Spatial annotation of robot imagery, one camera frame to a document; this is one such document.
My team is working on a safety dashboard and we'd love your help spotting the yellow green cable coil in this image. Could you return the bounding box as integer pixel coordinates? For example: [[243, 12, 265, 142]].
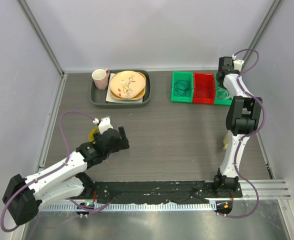
[[88, 126, 100, 145]]

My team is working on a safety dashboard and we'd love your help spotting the orange bird pattern plate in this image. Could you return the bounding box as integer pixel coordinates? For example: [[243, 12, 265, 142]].
[[109, 70, 147, 100]]

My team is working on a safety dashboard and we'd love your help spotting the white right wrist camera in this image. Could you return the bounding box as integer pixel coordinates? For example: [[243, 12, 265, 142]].
[[231, 54, 245, 74]]

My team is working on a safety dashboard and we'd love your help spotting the green bin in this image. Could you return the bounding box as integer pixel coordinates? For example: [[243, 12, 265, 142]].
[[171, 71, 194, 103], [214, 74, 233, 106]]

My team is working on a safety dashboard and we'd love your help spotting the left green bin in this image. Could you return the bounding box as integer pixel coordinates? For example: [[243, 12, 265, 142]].
[[171, 71, 194, 103]]

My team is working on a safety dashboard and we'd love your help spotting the pink mug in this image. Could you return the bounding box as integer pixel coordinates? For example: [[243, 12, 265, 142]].
[[91, 68, 110, 91]]

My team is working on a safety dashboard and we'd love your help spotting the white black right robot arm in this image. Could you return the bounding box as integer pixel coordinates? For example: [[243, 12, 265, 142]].
[[212, 55, 262, 198]]

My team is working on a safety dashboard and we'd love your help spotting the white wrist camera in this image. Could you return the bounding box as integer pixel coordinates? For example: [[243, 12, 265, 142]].
[[92, 116, 114, 135], [231, 54, 245, 74]]

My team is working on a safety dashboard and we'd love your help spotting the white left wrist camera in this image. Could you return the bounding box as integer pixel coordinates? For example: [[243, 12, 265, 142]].
[[92, 116, 114, 135]]

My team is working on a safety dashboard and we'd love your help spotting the slotted cable duct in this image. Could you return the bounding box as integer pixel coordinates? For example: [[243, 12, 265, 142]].
[[42, 201, 217, 212]]

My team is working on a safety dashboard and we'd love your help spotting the red bin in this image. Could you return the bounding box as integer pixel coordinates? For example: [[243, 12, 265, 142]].
[[192, 72, 216, 105]]

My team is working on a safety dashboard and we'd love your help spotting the red cable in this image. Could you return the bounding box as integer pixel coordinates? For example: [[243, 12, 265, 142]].
[[195, 83, 214, 100], [196, 82, 215, 98]]

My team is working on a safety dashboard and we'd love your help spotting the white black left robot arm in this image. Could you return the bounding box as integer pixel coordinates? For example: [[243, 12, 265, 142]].
[[2, 126, 130, 226]]

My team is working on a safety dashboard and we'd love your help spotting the right green bin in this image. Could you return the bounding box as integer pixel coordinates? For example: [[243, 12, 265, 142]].
[[214, 74, 233, 106]]

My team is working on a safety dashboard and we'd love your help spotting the white square plate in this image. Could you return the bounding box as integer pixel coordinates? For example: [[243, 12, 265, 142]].
[[104, 72, 149, 103]]

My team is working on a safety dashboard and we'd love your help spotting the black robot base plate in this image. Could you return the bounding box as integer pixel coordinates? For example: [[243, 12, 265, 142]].
[[65, 179, 243, 204]]

